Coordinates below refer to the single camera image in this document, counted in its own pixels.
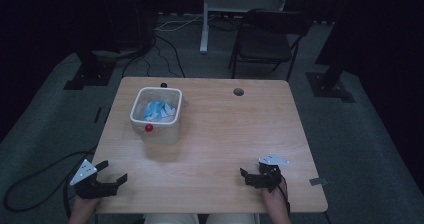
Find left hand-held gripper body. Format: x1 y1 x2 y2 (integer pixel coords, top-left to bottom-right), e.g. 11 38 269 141
69 159 118 200

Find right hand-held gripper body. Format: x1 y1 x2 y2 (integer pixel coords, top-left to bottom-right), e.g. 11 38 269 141
256 152 291 193

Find cream plastic trash bin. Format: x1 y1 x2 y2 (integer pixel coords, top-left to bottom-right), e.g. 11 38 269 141
129 86 185 145

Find clear plastic bag with waste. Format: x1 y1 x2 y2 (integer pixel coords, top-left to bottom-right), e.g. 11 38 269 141
134 89 190 123

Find person's left hand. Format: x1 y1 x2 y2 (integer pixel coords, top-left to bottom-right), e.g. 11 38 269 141
73 195 101 216

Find person's right hand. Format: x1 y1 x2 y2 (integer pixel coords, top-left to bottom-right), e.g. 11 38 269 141
260 179 290 209

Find grey tape strip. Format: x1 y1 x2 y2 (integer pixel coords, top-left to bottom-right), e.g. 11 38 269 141
308 177 329 187

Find black floor tape strip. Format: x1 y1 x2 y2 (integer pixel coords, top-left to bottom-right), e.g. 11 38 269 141
93 106 103 125

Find black stand base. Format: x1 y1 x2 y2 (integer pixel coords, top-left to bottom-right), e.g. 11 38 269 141
62 49 117 91
305 43 356 104

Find black folding chair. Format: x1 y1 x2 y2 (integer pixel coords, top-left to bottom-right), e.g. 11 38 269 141
227 8 315 82

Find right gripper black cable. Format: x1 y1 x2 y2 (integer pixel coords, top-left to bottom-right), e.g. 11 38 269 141
279 174 292 218

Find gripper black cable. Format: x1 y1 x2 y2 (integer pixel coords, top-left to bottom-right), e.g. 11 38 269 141
279 174 292 218
62 183 76 219

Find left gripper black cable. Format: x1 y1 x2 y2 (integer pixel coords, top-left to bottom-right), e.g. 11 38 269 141
62 183 76 219

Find thick black floor cable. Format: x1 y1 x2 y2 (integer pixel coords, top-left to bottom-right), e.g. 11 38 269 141
2 145 98 214

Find thin black floor cables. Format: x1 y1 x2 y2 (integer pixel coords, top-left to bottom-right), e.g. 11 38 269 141
121 33 186 79

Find white floor cable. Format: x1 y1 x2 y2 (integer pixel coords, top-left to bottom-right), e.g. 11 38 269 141
154 13 205 33

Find white metal desk frame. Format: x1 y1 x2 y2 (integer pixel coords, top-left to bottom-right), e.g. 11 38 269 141
199 0 292 54

